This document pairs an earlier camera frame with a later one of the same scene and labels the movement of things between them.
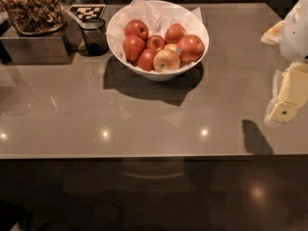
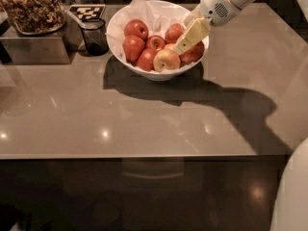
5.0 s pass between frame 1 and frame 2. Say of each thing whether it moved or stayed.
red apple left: stayed
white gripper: moved
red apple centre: stayed
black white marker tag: stayed
